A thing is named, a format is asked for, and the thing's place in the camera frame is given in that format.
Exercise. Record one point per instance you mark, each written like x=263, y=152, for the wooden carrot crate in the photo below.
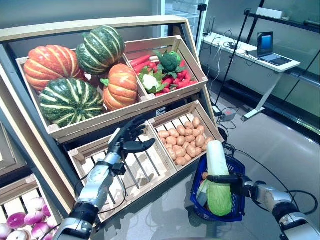
x=192, y=62

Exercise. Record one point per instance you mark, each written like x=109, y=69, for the open laptop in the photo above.
x=271, y=47

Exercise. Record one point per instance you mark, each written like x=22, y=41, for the grey power box red top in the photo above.
x=228, y=115

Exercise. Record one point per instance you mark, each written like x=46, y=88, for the wooden display shelf frame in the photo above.
x=100, y=25

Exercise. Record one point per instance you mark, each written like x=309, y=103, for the large orange striped pumpkin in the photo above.
x=50, y=65

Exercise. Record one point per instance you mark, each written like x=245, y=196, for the red orange carrot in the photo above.
x=140, y=60
x=185, y=75
x=186, y=83
x=182, y=63
x=162, y=92
x=167, y=81
x=141, y=67

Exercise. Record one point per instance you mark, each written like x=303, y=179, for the white cauliflower with leaves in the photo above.
x=150, y=81

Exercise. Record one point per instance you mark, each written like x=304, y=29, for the green broccoli head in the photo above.
x=170, y=61

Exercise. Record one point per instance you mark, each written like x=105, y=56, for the black metal rack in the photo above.
x=287, y=23

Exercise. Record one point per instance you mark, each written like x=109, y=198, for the blue plastic shopping basket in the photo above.
x=236, y=205

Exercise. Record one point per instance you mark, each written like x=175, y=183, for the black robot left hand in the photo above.
x=125, y=142

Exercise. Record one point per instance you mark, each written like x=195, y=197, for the white box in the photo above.
x=270, y=12

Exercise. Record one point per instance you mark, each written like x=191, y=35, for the black tripod stand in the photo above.
x=247, y=11
x=202, y=7

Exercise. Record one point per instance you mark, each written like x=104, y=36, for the black power adapter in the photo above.
x=217, y=110

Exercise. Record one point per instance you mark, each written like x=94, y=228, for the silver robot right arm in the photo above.
x=270, y=195

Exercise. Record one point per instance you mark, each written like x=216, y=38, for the black router with antennas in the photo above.
x=207, y=32

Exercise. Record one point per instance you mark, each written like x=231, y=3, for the glass door cabinet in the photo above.
x=180, y=10

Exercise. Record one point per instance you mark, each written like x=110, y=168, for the green white napa cabbage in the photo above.
x=217, y=162
x=202, y=193

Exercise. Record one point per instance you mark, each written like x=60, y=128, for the small orange striped pumpkin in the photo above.
x=120, y=87

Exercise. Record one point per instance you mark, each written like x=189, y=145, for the green striped pumpkin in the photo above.
x=70, y=100
x=100, y=48

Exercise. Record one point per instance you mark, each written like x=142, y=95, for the purple white onion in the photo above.
x=33, y=218
x=36, y=203
x=46, y=210
x=51, y=222
x=5, y=231
x=16, y=220
x=40, y=229

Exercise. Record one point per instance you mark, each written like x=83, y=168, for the wooden pumpkin crate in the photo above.
x=82, y=126

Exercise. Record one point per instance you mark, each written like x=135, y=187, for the white desk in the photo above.
x=240, y=65

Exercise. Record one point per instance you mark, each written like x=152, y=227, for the wooden potato crate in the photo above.
x=207, y=120

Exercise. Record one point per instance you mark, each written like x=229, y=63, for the brown potato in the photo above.
x=185, y=145
x=205, y=175
x=201, y=129
x=196, y=122
x=181, y=130
x=198, y=151
x=196, y=132
x=200, y=140
x=188, y=131
x=180, y=140
x=171, y=140
x=173, y=132
x=208, y=140
x=188, y=125
x=191, y=151
x=171, y=153
x=180, y=152
x=204, y=147
x=163, y=134
x=189, y=138
x=180, y=161
x=163, y=140
x=168, y=146
x=177, y=148

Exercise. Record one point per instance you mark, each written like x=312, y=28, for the wooden slatted cabbage crate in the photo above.
x=90, y=146

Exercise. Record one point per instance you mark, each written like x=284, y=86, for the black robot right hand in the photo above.
x=240, y=183

